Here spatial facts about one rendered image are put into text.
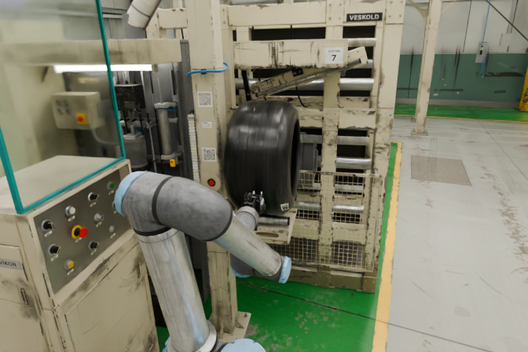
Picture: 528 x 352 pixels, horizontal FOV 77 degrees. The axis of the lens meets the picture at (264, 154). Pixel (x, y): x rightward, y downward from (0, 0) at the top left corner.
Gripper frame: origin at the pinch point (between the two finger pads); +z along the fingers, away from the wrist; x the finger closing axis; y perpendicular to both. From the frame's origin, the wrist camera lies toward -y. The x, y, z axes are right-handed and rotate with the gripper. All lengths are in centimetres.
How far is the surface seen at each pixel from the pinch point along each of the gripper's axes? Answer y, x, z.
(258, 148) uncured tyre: 23.5, 0.4, 2.7
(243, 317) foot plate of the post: -108, 22, 38
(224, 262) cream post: -53, 27, 22
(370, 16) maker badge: 82, -48, 78
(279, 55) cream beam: 62, -1, 47
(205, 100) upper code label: 42, 32, 21
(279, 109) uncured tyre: 38.0, -6.0, 18.8
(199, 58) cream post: 61, 33, 20
